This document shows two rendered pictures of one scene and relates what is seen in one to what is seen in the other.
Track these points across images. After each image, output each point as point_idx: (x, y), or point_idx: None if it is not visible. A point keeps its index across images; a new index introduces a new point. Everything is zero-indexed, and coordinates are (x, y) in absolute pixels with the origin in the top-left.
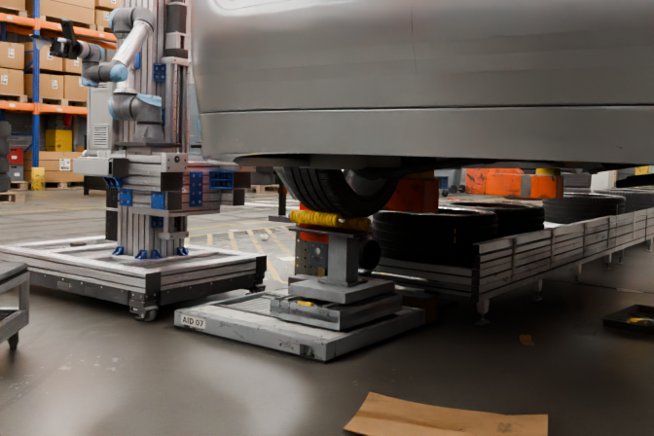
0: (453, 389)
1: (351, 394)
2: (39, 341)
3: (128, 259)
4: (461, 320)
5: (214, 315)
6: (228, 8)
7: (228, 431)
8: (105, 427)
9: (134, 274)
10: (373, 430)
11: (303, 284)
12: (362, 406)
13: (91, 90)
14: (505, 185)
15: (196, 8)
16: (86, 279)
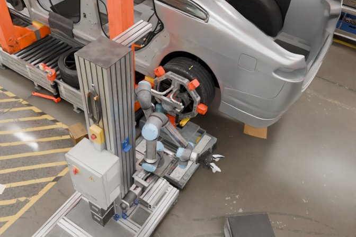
0: (230, 117)
1: (240, 137)
2: (212, 231)
3: (138, 208)
4: (154, 105)
5: (188, 171)
6: (302, 90)
7: (273, 160)
8: (280, 184)
9: (175, 196)
10: (264, 134)
11: (187, 137)
12: (251, 135)
13: (105, 184)
14: (28, 39)
15: (294, 96)
16: (155, 227)
